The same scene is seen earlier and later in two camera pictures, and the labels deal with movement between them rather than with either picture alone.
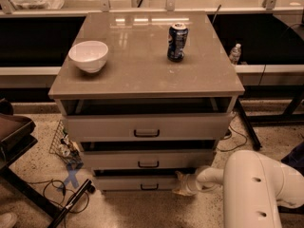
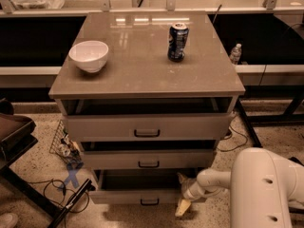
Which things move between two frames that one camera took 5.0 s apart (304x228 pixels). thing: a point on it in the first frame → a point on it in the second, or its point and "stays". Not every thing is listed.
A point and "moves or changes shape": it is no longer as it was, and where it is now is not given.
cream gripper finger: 180,176 stays
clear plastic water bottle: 236,53 stays
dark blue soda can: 178,42 stays
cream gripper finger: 178,191 → 183,204
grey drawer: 136,182 moves or changes shape
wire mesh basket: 65,149 stays
